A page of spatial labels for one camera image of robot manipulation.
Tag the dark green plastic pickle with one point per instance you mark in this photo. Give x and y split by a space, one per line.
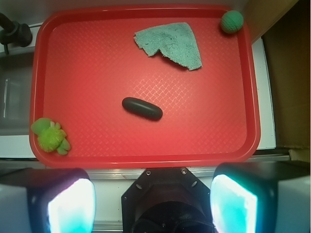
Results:
142 108

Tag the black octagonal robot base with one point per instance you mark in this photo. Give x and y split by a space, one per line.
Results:
167 200

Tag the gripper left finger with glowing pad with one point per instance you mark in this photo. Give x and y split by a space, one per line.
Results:
46 201

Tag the red plastic tray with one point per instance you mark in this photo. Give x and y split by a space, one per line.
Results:
86 62

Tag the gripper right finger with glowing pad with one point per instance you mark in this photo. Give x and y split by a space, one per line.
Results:
261 197

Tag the teal microfiber cloth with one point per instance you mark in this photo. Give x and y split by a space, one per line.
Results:
175 41

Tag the green rubber ball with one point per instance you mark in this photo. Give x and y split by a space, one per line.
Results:
231 22

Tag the brown cardboard box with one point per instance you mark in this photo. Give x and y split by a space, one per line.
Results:
285 27

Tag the lime green plush toy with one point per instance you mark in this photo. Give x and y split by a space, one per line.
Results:
50 136

